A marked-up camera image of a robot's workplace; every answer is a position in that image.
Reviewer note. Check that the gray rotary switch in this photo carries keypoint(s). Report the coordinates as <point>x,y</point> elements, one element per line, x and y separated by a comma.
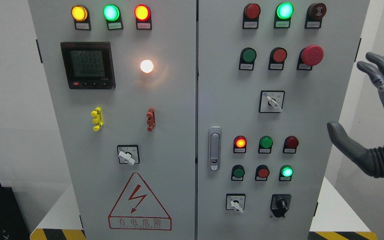
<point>235,202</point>
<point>271,101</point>

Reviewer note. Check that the green lit push button lower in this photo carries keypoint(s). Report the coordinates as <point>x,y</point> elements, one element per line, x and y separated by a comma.
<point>286,173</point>

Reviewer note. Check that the green indicator middle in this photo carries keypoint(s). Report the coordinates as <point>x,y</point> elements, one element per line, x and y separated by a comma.
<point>265,145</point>

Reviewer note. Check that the red push button lower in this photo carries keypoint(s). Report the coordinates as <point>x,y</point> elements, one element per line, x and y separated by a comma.
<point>262,172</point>

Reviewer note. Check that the red push button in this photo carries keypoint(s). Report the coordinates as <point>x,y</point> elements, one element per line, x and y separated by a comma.
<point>277,58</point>
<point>262,172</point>

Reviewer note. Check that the red emergency stop button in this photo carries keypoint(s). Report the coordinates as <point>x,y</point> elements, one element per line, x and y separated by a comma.
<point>309,57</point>

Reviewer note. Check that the red lit indicator middle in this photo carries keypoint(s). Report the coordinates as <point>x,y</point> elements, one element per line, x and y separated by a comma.
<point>240,144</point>

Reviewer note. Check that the red push button upper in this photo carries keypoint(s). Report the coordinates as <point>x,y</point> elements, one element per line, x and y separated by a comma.
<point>277,58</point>

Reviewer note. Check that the dark red buzzer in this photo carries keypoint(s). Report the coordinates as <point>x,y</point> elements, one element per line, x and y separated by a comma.
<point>315,13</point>

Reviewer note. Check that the green push button upper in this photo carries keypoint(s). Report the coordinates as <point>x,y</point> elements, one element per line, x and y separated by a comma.
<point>247,59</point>

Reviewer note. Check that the green lit indicator top right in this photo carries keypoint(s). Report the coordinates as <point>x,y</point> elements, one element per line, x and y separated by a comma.
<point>283,14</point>

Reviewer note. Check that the red indicator light top right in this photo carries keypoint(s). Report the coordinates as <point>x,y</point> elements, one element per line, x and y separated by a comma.
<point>251,15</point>

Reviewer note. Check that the gray electrical cabinet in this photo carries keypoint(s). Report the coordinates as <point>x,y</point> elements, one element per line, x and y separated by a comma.
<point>196,83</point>

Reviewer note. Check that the red terminal clip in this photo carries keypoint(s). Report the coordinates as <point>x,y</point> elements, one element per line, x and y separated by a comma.
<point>151,119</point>

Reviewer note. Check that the red electrical danger sign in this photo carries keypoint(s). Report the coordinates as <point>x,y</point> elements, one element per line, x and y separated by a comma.
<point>137,208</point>

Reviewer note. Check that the white glowing lamp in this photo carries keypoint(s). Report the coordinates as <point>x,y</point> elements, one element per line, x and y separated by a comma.
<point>146,66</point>

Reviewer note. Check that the red lit indicator light top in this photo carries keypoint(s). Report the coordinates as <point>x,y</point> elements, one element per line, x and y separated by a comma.
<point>143,17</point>

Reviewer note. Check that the yellow terminal clip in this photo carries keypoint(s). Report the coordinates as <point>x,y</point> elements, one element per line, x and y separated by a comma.
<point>97,118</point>

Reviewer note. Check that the green indicator light top left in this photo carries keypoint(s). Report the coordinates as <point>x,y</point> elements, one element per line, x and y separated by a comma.
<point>113,17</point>

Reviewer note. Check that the black digital power meter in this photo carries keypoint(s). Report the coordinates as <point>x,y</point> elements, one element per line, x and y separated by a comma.
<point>88,65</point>

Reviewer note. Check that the yellow indicator light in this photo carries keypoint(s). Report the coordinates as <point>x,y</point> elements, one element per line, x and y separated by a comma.
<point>81,17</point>

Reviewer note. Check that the black box with antenna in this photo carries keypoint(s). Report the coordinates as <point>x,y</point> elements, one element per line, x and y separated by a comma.
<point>12,224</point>

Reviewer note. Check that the black key selector switch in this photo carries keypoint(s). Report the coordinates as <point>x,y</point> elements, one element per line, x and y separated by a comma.
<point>280,204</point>

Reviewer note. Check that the gray rotary switch bottom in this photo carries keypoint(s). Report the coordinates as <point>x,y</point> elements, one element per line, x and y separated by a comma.
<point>235,202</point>

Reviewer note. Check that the silver door handle lock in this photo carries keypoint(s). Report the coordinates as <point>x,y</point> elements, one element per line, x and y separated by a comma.
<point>214,148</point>

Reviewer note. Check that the gray rotary switch left door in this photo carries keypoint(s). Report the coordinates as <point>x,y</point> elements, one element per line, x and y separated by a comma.
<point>128,154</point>

